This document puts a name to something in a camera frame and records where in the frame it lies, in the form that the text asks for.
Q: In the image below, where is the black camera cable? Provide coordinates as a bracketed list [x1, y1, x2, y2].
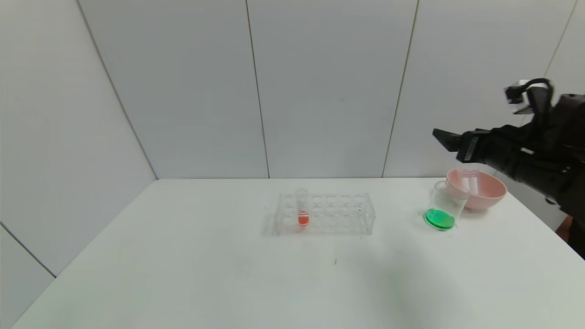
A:
[525, 78, 554, 120]

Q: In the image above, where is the pink plastic bowl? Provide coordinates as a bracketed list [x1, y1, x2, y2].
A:
[445, 168, 506, 211]

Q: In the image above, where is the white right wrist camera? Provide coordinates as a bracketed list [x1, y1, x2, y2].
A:
[505, 80, 551, 115]

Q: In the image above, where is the test tube with red pigment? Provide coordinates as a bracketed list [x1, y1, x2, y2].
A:
[296, 188, 311, 227]

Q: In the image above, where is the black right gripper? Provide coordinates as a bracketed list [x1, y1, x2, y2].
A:
[432, 124, 528, 176]

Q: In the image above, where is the dark background object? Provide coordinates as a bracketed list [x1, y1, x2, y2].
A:
[567, 215, 585, 259]

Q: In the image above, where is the clear glass beaker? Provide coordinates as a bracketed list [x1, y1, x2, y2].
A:
[423, 180, 469, 232]

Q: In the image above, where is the clear plastic test tube rack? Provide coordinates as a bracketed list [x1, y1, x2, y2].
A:
[273, 191, 376, 236]

